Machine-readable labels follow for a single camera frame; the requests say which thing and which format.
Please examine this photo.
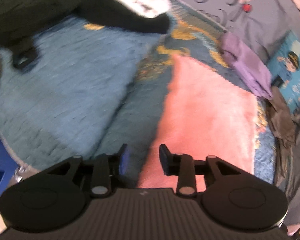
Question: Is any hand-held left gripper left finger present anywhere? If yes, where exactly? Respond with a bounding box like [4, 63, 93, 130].
[44, 144, 129, 198]

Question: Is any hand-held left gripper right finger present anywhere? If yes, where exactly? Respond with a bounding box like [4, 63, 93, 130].
[159, 144, 243, 198]

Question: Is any pink fleece towel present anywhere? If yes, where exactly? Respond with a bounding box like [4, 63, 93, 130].
[137, 54, 258, 193]

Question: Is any blue gold floral quilt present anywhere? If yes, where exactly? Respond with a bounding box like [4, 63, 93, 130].
[0, 0, 278, 188]

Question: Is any dark grey garment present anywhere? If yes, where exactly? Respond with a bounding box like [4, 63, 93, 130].
[265, 87, 300, 188]

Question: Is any folded purple cloth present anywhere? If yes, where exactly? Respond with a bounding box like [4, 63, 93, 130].
[219, 33, 273, 100]

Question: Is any blue cartoon print cushion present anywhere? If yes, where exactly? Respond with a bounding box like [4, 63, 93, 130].
[267, 31, 300, 117]

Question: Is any black clothing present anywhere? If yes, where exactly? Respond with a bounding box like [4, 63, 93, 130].
[0, 0, 171, 68]

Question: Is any grey-blue script print bedsheet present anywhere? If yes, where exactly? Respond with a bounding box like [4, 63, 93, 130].
[169, 0, 300, 63]

